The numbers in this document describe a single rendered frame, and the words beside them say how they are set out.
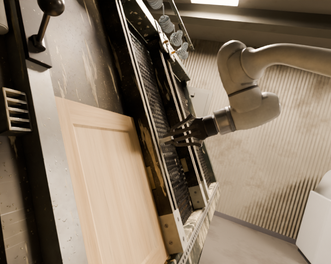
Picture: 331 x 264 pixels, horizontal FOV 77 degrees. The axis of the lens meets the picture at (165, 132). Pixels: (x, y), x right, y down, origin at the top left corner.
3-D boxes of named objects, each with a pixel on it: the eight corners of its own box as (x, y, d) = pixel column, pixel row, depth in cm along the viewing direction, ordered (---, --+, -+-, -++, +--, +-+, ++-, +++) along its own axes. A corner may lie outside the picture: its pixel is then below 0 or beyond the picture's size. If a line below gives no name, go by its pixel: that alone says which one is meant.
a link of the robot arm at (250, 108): (235, 131, 78) (224, 97, 78) (280, 118, 73) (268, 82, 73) (237, 134, 67) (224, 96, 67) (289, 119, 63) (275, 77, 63)
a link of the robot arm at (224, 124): (228, 108, 78) (212, 113, 79) (227, 103, 69) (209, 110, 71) (235, 131, 76) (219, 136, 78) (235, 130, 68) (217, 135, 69)
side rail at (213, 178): (205, 184, 208) (216, 182, 205) (175, 83, 225) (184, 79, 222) (206, 183, 216) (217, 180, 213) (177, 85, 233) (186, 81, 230)
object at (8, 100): (-5, 135, 32) (9, 129, 31) (-11, 93, 33) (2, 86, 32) (21, 136, 36) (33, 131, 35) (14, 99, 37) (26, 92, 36)
